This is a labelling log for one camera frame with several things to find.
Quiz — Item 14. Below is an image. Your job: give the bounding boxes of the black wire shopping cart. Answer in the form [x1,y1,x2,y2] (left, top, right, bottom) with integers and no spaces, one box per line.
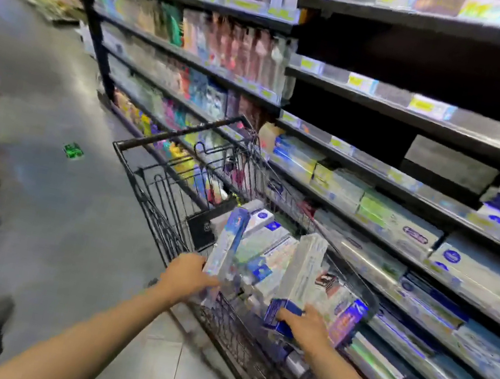
[71,94,409,379]

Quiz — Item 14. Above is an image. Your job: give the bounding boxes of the row of blue toothpaste cartons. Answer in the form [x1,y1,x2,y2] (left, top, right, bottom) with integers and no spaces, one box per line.
[357,266,500,379]

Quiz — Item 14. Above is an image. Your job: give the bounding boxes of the slim blue white toothpaste box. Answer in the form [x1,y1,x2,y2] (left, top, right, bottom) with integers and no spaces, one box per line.
[201,202,253,288]

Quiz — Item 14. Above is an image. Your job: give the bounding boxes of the pile of toothpaste boxes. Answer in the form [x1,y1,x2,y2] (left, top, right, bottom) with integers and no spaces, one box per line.
[192,192,386,358]

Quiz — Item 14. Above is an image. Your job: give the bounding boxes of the white toothpaste box blue end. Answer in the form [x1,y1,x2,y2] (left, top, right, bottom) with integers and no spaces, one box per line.
[260,227,331,343]

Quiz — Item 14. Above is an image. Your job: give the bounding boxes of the person's left forearm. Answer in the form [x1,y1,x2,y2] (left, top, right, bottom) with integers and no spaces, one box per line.
[0,256,176,379]

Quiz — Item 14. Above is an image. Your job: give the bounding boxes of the large grey carton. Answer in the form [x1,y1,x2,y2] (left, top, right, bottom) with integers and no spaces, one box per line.
[399,133,500,198]

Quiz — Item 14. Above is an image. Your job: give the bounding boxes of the black metal shelving unit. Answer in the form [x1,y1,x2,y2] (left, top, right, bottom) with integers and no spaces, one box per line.
[0,0,500,379]

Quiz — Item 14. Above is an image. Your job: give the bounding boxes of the row of yellow shelf labels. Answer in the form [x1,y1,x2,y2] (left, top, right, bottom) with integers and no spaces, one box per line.
[263,0,500,243]

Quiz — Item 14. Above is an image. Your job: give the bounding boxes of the row of colourful hanging packets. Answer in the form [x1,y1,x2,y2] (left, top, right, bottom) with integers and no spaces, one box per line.
[97,86,246,209]

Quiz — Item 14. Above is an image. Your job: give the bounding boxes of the row of blue mixed packets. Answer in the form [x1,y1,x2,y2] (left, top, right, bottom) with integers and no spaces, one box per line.
[92,33,283,133]

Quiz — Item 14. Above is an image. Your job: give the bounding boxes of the row of white toothpaste cartons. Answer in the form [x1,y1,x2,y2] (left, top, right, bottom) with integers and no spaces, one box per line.
[298,207,500,334]

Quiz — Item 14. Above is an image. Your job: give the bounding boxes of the row of green white toothpaste boxes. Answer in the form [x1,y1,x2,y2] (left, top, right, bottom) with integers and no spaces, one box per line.
[242,122,459,265]

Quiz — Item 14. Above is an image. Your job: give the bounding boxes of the person's left hand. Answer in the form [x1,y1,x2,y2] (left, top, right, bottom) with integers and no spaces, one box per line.
[155,248,225,312]

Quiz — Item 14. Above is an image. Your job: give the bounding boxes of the person's right hand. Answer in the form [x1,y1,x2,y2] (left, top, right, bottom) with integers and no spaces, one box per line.
[270,300,340,361]

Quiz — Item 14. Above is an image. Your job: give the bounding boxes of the row of pink clear bottles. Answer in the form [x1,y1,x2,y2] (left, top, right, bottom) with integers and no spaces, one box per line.
[79,0,305,104]

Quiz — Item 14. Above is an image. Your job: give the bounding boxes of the green packet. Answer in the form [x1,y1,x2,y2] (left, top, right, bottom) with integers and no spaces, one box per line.
[61,141,86,162]

